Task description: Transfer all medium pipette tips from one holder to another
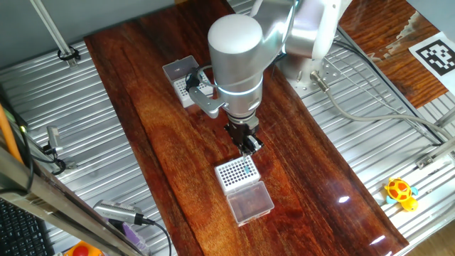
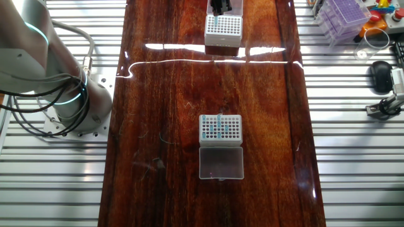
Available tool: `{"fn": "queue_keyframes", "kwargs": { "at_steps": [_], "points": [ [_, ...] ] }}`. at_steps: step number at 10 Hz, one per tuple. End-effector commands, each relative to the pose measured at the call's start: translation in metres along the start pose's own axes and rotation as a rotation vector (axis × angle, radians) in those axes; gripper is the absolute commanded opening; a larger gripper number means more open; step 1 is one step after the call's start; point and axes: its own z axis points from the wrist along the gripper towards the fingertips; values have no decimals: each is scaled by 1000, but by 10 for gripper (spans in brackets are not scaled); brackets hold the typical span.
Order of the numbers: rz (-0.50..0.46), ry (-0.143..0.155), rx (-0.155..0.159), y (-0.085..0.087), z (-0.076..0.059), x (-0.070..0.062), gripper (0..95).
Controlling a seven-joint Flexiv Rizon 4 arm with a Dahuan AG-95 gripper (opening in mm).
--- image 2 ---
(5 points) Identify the white pipette tip holder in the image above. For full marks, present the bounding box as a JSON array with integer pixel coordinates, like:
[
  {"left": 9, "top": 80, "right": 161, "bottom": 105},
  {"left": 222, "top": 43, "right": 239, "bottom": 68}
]
[
  {"left": 198, "top": 113, "right": 245, "bottom": 180},
  {"left": 204, "top": 0, "right": 244, "bottom": 49}
]

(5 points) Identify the purple pipette tip box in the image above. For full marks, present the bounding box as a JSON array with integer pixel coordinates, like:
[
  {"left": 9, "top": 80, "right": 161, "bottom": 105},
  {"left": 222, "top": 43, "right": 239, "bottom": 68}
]
[{"left": 313, "top": 0, "right": 372, "bottom": 48}]

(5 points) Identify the large brown wooden board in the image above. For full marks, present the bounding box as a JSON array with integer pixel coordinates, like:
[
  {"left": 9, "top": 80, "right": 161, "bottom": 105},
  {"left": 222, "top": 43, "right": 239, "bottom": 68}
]
[{"left": 97, "top": 0, "right": 326, "bottom": 227}]

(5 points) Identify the clear plastic cup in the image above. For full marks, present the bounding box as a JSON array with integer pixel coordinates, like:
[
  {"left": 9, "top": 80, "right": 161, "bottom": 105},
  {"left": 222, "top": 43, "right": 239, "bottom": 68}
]
[{"left": 353, "top": 27, "right": 391, "bottom": 61}]

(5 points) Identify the orange box red button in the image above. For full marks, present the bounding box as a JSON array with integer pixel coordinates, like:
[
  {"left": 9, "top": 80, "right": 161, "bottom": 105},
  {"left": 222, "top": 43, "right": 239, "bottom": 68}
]
[{"left": 353, "top": 9, "right": 388, "bottom": 44}]

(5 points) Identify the small colourful toy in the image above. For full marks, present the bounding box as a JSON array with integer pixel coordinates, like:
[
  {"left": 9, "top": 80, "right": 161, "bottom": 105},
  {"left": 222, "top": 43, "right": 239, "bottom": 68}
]
[{"left": 375, "top": 0, "right": 394, "bottom": 15}]

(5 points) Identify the grey box red button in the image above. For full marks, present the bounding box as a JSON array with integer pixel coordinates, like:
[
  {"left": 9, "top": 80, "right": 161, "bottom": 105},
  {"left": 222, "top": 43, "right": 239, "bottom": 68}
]
[{"left": 385, "top": 8, "right": 404, "bottom": 35}]

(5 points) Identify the black computer mouse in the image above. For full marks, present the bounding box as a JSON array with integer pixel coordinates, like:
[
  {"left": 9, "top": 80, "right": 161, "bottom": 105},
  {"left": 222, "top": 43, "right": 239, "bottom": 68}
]
[{"left": 369, "top": 61, "right": 394, "bottom": 94}]

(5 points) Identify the black keyboard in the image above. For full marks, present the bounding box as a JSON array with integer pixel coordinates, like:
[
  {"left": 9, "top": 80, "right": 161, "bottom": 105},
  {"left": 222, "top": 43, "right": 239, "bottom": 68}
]
[{"left": 392, "top": 41, "right": 404, "bottom": 69}]

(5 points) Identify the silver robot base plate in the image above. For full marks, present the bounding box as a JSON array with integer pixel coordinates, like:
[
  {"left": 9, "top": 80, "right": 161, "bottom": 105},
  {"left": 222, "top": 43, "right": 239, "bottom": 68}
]
[{"left": 42, "top": 74, "right": 116, "bottom": 141}]

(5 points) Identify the grey cable metal connector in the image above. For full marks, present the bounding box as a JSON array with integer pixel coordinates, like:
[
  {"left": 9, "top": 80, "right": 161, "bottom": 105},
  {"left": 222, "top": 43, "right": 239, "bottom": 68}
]
[{"left": 50, "top": 19, "right": 95, "bottom": 77}]

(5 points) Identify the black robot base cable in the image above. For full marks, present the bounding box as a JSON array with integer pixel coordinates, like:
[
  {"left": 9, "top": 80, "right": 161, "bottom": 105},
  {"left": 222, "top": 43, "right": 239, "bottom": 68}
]
[{"left": 0, "top": 64, "right": 92, "bottom": 138}]

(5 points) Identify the small silver mounted camera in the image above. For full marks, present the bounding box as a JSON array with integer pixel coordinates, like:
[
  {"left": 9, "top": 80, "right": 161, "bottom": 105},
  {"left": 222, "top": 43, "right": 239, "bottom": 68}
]
[{"left": 390, "top": 67, "right": 404, "bottom": 95}]

